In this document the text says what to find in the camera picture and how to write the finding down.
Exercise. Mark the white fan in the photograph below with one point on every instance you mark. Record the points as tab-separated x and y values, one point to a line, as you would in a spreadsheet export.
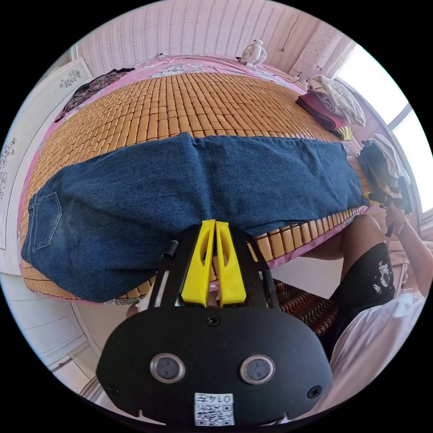
253	54

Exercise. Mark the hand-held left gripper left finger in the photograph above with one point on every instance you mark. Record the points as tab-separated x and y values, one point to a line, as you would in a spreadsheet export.
197	270

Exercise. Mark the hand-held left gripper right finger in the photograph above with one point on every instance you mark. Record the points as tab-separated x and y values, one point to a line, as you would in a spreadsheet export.
230	274

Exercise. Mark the brown wavy patterned stool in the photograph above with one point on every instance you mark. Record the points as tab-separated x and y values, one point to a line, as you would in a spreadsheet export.
308	308

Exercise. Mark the person's right forearm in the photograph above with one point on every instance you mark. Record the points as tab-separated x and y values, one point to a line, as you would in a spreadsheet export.
414	258

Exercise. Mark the pile of dark clothes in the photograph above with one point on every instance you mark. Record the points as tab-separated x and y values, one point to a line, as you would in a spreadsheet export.
377	162

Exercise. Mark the pile of light and red clothes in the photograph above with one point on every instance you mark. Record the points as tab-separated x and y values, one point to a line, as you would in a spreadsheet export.
333	101

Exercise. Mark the window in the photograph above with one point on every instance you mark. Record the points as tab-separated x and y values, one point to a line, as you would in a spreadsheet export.
406	111

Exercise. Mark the person's body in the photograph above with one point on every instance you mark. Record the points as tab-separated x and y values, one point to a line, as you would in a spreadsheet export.
367	287

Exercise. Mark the bed with woven mat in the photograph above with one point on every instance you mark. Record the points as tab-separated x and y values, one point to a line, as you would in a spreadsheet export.
203	105

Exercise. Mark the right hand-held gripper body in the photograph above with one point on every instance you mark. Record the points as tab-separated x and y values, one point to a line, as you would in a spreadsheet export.
404	196

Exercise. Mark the dark floral garment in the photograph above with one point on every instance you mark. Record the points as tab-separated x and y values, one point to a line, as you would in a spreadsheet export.
89	88

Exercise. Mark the person's right hand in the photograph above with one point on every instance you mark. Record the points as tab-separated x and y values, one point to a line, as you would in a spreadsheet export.
395	219

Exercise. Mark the blue jeans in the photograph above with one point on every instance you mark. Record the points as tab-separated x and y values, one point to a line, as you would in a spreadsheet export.
209	182

